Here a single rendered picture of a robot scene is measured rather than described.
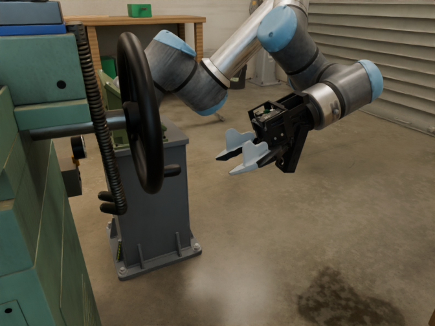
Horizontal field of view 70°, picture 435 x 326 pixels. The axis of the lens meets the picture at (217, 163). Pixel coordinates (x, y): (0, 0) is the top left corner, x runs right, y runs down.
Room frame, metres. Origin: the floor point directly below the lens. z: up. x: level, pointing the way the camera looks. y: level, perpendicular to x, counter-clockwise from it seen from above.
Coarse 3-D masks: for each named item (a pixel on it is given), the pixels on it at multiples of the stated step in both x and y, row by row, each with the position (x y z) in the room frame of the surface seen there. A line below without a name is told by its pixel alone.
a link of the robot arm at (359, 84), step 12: (360, 60) 0.70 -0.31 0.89; (324, 72) 0.70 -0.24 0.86; (336, 72) 0.67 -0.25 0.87; (348, 72) 0.65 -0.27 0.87; (360, 72) 0.64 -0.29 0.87; (372, 72) 0.64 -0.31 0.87; (336, 84) 0.62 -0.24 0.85; (348, 84) 0.62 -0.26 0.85; (360, 84) 0.63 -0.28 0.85; (372, 84) 0.63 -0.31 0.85; (348, 96) 0.61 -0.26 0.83; (360, 96) 0.62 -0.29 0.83; (372, 96) 0.63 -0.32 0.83; (348, 108) 0.61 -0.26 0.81
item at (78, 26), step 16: (80, 32) 0.49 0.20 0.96; (80, 48) 0.49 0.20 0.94; (96, 80) 0.50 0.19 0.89; (96, 96) 0.50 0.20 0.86; (96, 112) 0.50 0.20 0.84; (96, 128) 0.50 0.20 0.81; (112, 144) 0.51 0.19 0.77; (112, 160) 0.50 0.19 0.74; (112, 176) 0.50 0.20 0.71; (112, 192) 0.51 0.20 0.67; (112, 208) 0.54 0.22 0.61
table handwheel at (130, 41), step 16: (128, 32) 0.54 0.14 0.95; (128, 48) 0.49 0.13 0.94; (128, 64) 0.56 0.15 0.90; (144, 64) 0.47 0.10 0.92; (128, 80) 0.56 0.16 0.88; (144, 80) 0.44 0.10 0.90; (128, 96) 0.66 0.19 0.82; (144, 96) 0.43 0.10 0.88; (112, 112) 0.53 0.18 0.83; (128, 112) 0.52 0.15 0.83; (144, 112) 0.42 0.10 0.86; (48, 128) 0.48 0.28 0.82; (64, 128) 0.49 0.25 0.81; (80, 128) 0.49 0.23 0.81; (112, 128) 0.52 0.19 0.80; (128, 128) 0.52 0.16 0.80; (144, 128) 0.42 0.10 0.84; (160, 128) 0.43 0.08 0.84; (144, 144) 0.42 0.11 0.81; (160, 144) 0.42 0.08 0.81; (144, 160) 0.59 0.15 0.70; (160, 160) 0.42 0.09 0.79; (144, 176) 0.53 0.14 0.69; (160, 176) 0.43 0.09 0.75
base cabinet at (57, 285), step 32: (64, 192) 0.64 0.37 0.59; (64, 224) 0.52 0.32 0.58; (64, 256) 0.44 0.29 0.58; (0, 288) 0.26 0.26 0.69; (32, 288) 0.28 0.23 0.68; (64, 288) 0.37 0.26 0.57; (0, 320) 0.26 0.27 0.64; (32, 320) 0.27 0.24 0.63; (64, 320) 0.32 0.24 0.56; (96, 320) 0.60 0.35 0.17
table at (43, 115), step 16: (0, 96) 0.37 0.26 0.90; (0, 112) 0.35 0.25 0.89; (16, 112) 0.40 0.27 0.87; (32, 112) 0.41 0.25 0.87; (48, 112) 0.42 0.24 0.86; (64, 112) 0.43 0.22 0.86; (80, 112) 0.43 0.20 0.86; (0, 128) 0.33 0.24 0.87; (16, 128) 0.40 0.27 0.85; (32, 128) 0.41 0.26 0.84; (0, 144) 0.31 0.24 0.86; (0, 160) 0.29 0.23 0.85
